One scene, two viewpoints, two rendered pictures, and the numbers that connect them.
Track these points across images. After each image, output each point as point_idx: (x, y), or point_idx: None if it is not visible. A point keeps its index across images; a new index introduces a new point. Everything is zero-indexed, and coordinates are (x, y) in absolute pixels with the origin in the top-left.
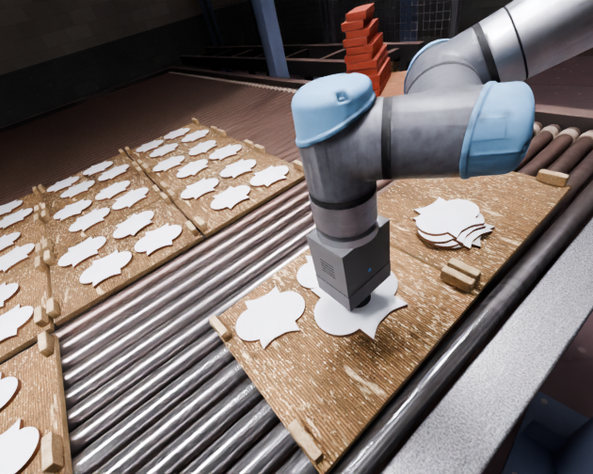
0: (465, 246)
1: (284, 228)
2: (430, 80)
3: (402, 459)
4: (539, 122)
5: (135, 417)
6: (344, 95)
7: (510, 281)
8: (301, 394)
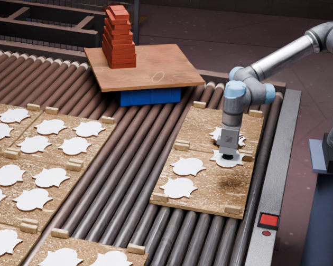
0: (240, 145)
1: (135, 157)
2: (250, 82)
3: (260, 208)
4: None
5: (152, 236)
6: (243, 86)
7: (261, 156)
8: (218, 203)
